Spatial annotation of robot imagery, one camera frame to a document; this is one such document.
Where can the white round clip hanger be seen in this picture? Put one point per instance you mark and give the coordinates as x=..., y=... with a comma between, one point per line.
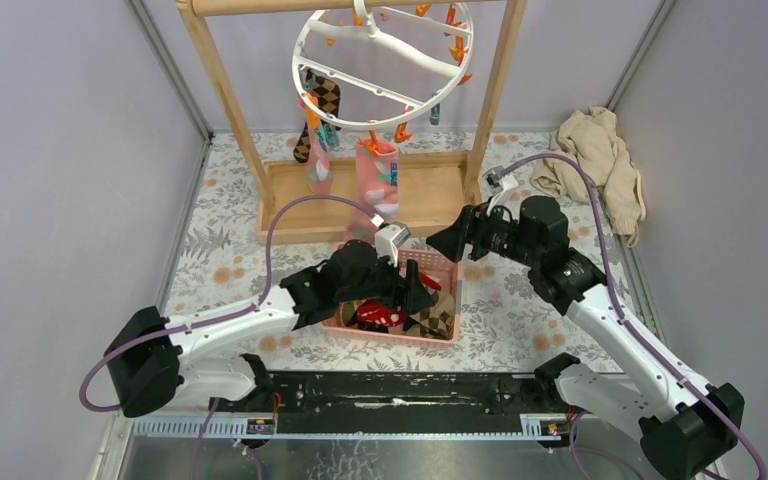
x=393, y=64

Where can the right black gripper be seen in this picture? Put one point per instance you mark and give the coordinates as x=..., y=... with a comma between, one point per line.
x=471, y=223

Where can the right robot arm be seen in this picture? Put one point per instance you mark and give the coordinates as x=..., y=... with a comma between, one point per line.
x=682, y=422

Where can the pink sock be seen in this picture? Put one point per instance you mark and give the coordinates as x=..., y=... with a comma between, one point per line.
x=377, y=176
x=319, y=174

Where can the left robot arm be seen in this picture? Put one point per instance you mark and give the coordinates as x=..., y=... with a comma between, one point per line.
x=155, y=360

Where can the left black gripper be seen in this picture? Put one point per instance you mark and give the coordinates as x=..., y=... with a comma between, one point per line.
x=416, y=298

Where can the red white patterned sock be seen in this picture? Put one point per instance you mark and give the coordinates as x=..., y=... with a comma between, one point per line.
x=378, y=314

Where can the wooden hanger rack frame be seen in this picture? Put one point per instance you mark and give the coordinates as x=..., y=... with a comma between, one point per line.
x=439, y=183

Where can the plain red sock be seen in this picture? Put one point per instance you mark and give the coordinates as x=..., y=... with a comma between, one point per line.
x=430, y=282

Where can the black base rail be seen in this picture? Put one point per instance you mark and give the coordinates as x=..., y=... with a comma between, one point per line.
x=389, y=403

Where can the floral table mat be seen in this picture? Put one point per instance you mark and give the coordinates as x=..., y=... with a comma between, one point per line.
x=504, y=326

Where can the pink plastic basket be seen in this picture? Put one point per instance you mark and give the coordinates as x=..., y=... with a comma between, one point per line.
x=448, y=274

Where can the beige crumpled cloth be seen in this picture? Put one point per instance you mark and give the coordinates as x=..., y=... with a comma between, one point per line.
x=592, y=141

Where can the brown beige argyle sock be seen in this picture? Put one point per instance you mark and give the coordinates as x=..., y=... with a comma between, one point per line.
x=326, y=95

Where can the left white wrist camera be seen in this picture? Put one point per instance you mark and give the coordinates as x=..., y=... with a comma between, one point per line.
x=388, y=239

